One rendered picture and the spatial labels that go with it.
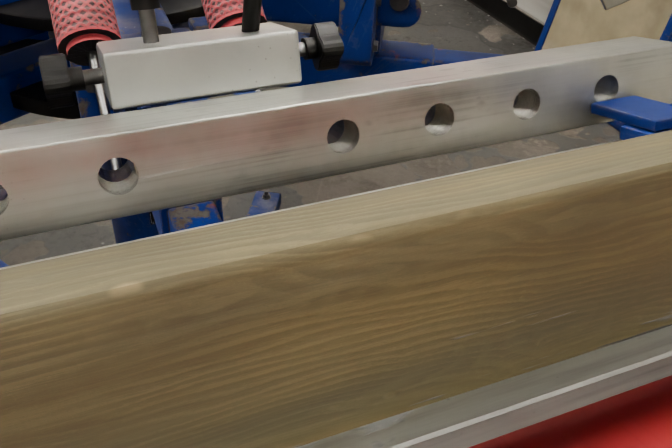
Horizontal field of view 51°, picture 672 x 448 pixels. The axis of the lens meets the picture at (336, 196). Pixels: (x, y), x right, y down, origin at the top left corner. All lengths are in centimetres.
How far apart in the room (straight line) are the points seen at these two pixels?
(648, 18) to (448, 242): 264
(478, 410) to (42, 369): 13
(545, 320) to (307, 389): 8
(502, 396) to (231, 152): 24
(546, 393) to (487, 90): 28
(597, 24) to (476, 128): 253
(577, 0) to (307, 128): 270
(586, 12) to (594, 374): 283
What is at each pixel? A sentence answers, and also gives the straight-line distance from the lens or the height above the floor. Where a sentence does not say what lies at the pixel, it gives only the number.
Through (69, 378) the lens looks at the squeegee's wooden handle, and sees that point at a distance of 19.
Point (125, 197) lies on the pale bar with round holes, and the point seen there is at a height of 107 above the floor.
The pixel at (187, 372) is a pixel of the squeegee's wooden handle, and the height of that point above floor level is 116.
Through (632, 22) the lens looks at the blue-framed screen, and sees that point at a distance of 288.
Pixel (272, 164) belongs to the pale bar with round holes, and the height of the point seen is 107.
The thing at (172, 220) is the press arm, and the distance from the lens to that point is 65.
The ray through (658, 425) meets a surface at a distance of 30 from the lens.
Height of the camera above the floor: 131
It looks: 36 degrees down
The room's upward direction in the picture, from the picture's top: 3 degrees clockwise
